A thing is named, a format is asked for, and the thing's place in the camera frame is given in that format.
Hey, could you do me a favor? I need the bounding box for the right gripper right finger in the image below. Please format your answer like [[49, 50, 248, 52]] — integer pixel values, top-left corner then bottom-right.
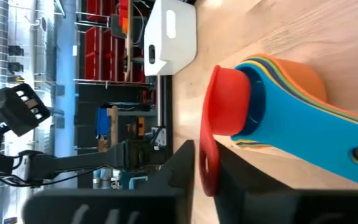
[[213, 141, 304, 224]]

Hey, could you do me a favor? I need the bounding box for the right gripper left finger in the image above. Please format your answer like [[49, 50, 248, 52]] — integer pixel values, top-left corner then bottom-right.
[[144, 139, 195, 224]]

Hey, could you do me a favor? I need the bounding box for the cyan measuring cup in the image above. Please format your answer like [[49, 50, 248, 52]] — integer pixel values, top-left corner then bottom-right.
[[230, 63, 358, 187]]

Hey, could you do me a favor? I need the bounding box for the red measuring cup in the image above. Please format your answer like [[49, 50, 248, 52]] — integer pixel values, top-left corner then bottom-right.
[[198, 64, 252, 198]]

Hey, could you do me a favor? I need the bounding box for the yellow measuring cup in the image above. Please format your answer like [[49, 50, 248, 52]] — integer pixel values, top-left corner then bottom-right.
[[232, 59, 358, 147]]

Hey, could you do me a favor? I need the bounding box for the dark blue measuring cup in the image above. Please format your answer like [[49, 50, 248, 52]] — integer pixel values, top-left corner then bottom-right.
[[233, 57, 358, 149]]

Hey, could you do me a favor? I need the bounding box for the green measuring cup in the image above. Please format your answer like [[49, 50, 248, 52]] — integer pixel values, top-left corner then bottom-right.
[[234, 55, 358, 149]]

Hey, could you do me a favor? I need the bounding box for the orange measuring cup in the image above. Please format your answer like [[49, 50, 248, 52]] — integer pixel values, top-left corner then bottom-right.
[[234, 53, 358, 151]]

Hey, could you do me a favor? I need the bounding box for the white plastic basket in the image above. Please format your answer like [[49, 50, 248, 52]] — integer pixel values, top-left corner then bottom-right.
[[144, 0, 198, 77]]

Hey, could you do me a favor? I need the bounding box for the blue box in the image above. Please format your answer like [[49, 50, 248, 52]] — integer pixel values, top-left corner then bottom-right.
[[96, 107, 111, 138]]

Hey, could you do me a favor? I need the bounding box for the shelf with red bins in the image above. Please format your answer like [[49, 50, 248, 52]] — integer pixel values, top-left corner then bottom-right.
[[84, 0, 145, 82]]

